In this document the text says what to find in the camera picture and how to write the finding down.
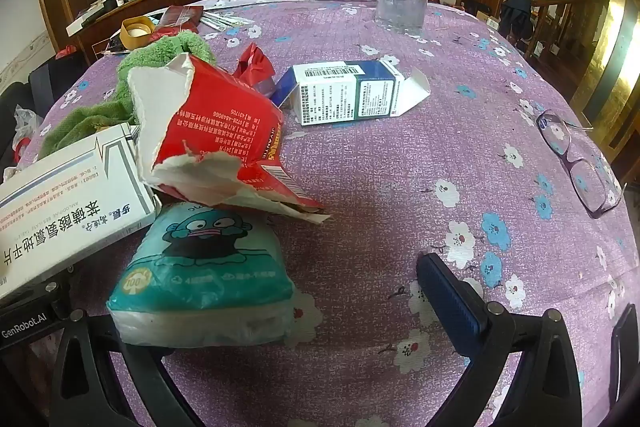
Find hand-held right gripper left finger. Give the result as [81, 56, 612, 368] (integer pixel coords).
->
[50, 308, 201, 427]

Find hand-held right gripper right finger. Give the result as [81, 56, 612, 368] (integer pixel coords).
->
[416, 252, 596, 427]

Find white grey medicine box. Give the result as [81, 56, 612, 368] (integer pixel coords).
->
[0, 122, 162, 300]

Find teal tissue pack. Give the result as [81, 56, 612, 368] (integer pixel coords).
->
[106, 202, 301, 349]

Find white blue medicine box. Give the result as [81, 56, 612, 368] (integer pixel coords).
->
[274, 59, 431, 128]

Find torn red paper box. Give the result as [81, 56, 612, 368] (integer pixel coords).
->
[127, 53, 332, 224]

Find green towel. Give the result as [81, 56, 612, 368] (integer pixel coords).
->
[37, 30, 217, 158]

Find red foil wrapper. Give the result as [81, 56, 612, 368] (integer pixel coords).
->
[235, 43, 276, 98]

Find purple floral tablecloth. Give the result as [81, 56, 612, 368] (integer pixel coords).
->
[22, 0, 640, 427]

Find clear plastic bag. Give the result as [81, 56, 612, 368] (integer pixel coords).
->
[10, 104, 43, 148]

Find eyeglasses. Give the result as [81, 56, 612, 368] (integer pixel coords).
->
[535, 109, 623, 220]

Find black paper bag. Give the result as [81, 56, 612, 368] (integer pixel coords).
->
[27, 54, 90, 108]

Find golden pillar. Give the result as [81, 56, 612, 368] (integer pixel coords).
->
[572, 0, 640, 158]

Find black jacket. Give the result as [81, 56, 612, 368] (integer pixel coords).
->
[500, 0, 537, 52]

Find yellow tape roll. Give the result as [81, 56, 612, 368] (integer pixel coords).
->
[120, 17, 156, 52]

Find wooden stair railing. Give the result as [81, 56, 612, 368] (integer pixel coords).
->
[520, 0, 607, 74]

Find white flat box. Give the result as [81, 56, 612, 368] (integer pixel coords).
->
[67, 0, 119, 34]

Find dark red flat packet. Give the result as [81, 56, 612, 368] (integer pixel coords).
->
[154, 4, 205, 40]

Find pale wooden sticks bundle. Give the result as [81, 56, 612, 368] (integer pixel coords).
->
[200, 9, 251, 30]

